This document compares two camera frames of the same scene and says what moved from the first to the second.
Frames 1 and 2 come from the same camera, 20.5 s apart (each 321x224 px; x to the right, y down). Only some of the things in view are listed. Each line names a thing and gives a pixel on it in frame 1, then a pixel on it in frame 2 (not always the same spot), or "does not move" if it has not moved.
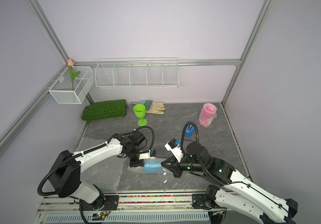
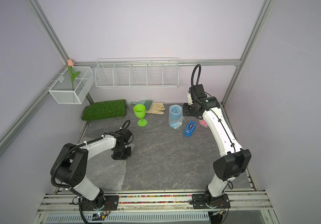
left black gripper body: [134, 156] -> [122, 153]
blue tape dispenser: [190, 129] does not move
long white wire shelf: [137, 73] does not move
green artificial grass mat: [104, 109] does not move
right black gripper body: [185, 165] -> [189, 110]
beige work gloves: [156, 108] does not move
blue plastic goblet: [153, 165] -> [175, 119]
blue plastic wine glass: [152, 167] -> [175, 115]
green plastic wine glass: [140, 110] does not move
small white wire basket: [73, 85] does not move
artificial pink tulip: [70, 64] does not move
